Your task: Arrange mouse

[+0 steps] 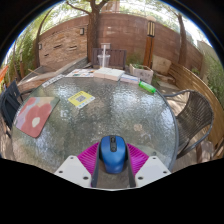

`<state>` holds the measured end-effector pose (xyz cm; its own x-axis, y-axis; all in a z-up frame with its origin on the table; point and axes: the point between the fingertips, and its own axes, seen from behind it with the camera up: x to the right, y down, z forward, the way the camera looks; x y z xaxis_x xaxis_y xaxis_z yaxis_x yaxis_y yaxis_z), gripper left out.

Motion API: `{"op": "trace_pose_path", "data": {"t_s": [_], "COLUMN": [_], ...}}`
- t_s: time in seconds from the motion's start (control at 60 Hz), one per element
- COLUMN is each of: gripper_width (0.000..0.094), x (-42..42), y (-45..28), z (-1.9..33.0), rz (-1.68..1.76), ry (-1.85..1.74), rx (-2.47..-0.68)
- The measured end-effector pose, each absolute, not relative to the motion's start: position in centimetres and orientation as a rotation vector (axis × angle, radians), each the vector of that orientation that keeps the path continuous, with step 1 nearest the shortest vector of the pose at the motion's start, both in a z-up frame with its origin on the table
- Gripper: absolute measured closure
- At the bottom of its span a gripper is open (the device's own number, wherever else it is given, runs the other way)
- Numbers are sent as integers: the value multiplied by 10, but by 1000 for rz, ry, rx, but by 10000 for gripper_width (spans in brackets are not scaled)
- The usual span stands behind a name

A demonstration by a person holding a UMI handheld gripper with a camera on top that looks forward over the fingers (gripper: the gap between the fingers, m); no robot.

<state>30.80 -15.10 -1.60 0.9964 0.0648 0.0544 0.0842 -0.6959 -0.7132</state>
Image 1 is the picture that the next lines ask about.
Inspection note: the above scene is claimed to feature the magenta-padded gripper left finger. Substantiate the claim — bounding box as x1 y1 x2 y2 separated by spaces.
54 142 102 188

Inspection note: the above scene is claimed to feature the white wall utility box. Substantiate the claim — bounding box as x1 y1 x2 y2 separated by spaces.
99 42 112 50

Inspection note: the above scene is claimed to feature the clear plastic cup with straw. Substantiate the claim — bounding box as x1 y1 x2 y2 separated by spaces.
97 44 112 69

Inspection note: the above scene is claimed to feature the leaning thin tree trunk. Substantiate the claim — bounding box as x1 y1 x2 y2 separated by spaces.
33 8 54 69

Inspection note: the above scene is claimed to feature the white thick book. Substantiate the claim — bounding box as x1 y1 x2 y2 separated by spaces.
93 67 126 82

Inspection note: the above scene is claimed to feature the long stone raised bed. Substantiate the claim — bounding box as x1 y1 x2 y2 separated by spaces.
18 56 89 91

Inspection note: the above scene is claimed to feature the thick forked tree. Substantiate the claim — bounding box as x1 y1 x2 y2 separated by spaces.
66 0 111 63

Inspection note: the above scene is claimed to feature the small pale notebook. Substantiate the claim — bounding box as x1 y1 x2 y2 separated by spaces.
119 73 141 85

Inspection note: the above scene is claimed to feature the brown wicker chair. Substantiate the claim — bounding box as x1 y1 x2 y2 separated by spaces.
163 89 215 159

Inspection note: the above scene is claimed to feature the slim tree trunk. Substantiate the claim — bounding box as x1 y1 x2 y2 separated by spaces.
176 13 188 66

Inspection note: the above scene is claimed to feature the dark wooden slatted bench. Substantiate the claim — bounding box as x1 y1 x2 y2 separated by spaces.
91 47 128 70

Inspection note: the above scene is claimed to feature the black slatted folding chair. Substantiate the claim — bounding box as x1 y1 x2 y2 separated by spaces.
0 79 24 134

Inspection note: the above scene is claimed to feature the yellow square card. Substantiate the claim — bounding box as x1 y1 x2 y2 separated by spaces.
67 90 96 109

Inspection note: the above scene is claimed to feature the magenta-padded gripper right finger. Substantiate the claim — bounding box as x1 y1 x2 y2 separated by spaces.
124 142 172 188

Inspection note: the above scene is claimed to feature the blue computer mouse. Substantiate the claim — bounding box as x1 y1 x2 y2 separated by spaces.
99 134 128 174

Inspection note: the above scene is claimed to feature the beige stone slab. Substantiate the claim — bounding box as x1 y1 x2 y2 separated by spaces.
152 54 173 76

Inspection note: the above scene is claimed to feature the pink floral mouse pad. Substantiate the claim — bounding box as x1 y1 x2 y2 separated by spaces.
13 96 61 139

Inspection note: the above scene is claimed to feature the wooden garden lamp post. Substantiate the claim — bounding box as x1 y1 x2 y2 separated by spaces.
143 15 157 68

